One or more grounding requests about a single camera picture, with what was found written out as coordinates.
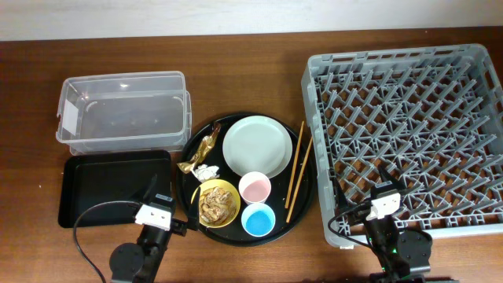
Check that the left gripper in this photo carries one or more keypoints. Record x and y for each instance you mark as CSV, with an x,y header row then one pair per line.
x,y
179,225

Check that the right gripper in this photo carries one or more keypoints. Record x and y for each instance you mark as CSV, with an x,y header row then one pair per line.
x,y
385,189

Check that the wooden chopstick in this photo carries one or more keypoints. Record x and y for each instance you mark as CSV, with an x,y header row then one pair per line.
x,y
296,156
299,180

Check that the pink cup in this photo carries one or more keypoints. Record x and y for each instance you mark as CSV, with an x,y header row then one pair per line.
x,y
254,187

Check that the blue cup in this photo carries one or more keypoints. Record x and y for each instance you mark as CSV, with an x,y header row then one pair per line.
x,y
258,219

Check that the white round plate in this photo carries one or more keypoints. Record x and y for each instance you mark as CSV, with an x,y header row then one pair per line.
x,y
257,143

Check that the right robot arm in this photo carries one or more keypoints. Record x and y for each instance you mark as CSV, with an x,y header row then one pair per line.
x,y
403,253

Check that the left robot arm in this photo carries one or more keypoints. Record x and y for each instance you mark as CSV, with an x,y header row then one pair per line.
x,y
140,261

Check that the grey dishwasher rack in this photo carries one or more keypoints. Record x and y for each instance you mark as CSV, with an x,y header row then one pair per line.
x,y
432,116

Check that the crumpled white tissue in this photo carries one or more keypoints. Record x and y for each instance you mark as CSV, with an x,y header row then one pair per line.
x,y
205,173

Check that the yellow bowl with scraps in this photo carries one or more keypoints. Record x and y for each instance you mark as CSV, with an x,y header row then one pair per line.
x,y
219,203

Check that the gold foil wrapper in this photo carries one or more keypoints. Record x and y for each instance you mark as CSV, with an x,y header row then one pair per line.
x,y
206,145

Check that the round black serving tray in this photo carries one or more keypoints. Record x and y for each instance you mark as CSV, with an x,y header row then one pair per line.
x,y
234,234

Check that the black rectangular tray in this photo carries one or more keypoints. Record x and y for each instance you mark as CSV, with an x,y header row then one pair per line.
x,y
94,179

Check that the clear plastic storage bin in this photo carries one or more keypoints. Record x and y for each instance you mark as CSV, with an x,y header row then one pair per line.
x,y
124,112

